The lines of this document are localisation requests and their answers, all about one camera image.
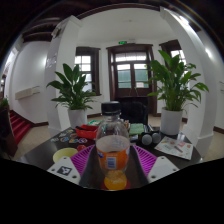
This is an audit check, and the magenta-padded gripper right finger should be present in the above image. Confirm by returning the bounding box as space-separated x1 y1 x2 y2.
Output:
127 144 180 188

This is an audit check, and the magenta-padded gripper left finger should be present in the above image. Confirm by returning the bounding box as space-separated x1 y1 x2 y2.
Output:
46 143 103 189

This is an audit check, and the black chair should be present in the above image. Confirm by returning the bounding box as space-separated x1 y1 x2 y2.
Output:
116 96 149 125

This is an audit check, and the printed paper leaflet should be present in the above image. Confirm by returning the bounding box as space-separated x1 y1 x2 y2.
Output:
154 135 194 161

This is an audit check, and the potted plant in white pot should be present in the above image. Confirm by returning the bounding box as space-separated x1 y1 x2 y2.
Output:
45 63 98 129
146 49 210 136

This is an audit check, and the grey ball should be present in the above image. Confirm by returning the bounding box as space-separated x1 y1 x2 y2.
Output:
151 132 162 144
141 133 153 146

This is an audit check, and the pale yellow cup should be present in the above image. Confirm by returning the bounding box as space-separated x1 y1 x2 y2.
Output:
52 147 79 164

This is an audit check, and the orange drink plastic bottle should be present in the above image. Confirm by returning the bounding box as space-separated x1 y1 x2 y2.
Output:
95 100 131 191

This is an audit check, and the dark-framed window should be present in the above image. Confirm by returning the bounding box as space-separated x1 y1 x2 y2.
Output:
159 39 188 69
74 46 102 96

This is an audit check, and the green cloth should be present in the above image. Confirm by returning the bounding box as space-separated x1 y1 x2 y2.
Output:
128 123 145 136

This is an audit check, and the red plastic box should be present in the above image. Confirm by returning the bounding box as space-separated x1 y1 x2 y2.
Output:
74 124 99 140

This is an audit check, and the dark wooden double door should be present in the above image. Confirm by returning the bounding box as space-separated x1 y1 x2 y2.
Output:
106 43 158 116

